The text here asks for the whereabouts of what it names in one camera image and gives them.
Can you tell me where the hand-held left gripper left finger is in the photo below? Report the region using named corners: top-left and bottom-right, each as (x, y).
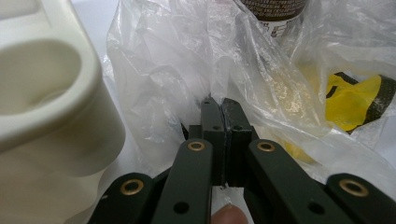
top-left (187, 96), bottom-right (226, 187)

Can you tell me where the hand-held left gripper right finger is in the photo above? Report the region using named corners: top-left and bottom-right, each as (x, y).
top-left (222, 97), bottom-right (260, 187)

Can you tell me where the clear smiley-face plastic bag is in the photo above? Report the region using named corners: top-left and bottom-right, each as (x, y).
top-left (102, 0), bottom-right (396, 224)

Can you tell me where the white plastic bin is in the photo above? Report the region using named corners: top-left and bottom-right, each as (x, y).
top-left (0, 0), bottom-right (127, 224)

